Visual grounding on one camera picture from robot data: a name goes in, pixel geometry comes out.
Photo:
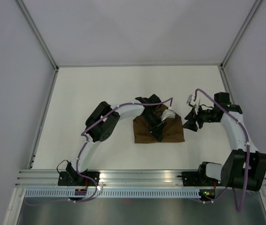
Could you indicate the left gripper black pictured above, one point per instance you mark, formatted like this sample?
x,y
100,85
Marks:
x,y
156,130

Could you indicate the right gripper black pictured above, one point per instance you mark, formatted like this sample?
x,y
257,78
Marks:
x,y
192,116

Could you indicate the brown cloth napkin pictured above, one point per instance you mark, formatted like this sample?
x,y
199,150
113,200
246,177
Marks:
x,y
173,130

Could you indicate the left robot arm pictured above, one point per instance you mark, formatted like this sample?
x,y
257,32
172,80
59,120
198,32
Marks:
x,y
99,127

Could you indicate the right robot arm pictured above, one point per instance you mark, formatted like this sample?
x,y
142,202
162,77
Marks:
x,y
231,173

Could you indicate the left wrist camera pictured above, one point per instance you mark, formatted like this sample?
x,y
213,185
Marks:
x,y
167,114

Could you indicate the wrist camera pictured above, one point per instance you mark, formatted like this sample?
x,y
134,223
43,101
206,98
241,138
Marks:
x,y
167,114
193,102

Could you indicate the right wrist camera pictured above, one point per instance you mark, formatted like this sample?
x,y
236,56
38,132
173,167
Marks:
x,y
193,102

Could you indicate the right side aluminium rail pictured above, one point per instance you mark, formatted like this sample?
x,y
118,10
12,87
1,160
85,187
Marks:
x,y
233,124

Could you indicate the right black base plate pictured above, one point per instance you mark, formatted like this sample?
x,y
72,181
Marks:
x,y
195,179

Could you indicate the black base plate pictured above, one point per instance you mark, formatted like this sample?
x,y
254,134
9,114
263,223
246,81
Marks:
x,y
195,179
65,179

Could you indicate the aluminium front rail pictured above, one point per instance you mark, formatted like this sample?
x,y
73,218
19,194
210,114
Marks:
x,y
35,178

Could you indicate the white slotted cable duct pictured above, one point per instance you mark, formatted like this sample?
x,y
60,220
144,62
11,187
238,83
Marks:
x,y
114,193

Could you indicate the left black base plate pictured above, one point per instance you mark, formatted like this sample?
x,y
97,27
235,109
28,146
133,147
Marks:
x,y
65,179

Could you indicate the right aluminium frame post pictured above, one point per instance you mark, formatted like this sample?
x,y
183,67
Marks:
x,y
252,12

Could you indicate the aluminium frame post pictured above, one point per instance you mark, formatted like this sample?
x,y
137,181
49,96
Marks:
x,y
252,12
35,31

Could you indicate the left aluminium frame post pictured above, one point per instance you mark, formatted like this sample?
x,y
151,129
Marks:
x,y
35,31

